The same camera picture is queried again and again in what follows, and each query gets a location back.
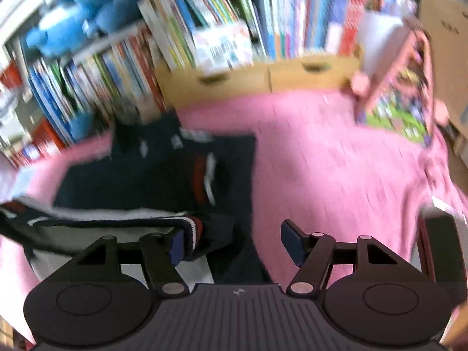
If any navy white zip jacket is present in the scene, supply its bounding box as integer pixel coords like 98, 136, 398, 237
0, 111, 271, 286

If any pink bunny print towel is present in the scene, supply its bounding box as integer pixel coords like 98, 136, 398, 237
0, 89, 468, 341

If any red plastic crate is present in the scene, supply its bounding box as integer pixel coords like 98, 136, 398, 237
2, 118, 66, 169

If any blue plush ball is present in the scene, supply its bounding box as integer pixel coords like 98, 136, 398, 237
69, 112, 94, 142

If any row of upright books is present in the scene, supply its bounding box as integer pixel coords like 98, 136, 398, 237
27, 21, 166, 146

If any pink wooden toy shelf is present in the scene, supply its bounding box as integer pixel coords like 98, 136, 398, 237
350, 17, 448, 147

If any wooden drawer organizer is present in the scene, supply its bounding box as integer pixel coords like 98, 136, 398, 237
155, 54, 362, 108

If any row of slanted books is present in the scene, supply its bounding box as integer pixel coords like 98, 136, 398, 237
140, 0, 366, 73

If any blue plush toy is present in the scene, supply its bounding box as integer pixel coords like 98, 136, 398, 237
25, 0, 141, 58

